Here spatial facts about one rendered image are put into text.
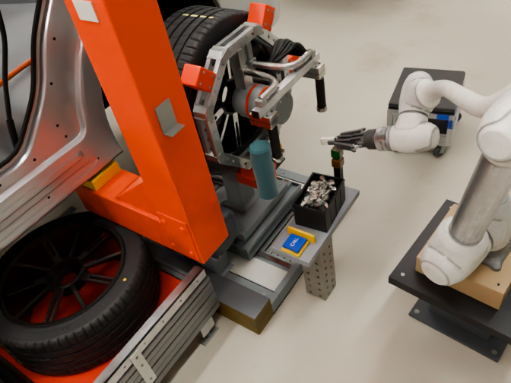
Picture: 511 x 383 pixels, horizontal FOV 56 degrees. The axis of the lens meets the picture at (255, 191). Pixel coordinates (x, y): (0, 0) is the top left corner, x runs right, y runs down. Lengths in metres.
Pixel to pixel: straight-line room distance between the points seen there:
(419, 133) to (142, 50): 0.93
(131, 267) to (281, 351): 0.73
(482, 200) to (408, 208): 1.23
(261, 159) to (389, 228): 0.91
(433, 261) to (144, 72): 1.04
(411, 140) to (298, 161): 1.31
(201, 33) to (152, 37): 0.47
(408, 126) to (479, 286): 0.61
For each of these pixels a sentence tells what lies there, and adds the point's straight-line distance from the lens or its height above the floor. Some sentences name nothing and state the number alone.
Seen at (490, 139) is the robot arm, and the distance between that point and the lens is 1.19.
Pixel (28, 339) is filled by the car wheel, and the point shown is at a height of 0.50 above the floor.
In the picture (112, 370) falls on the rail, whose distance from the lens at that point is 1.84.
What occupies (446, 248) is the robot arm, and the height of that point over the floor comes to 0.65.
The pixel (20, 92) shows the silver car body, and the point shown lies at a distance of 2.16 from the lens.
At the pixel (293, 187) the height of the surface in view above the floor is 0.15.
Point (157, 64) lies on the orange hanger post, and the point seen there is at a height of 1.29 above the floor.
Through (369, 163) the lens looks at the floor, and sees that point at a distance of 2.88.
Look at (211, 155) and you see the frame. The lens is 1.84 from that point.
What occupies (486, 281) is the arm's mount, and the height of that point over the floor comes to 0.39.
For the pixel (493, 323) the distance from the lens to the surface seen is 1.89.
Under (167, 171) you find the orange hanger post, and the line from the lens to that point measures 1.48.
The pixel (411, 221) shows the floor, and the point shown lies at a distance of 2.55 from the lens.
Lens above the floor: 1.87
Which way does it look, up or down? 42 degrees down
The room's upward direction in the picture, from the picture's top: 13 degrees counter-clockwise
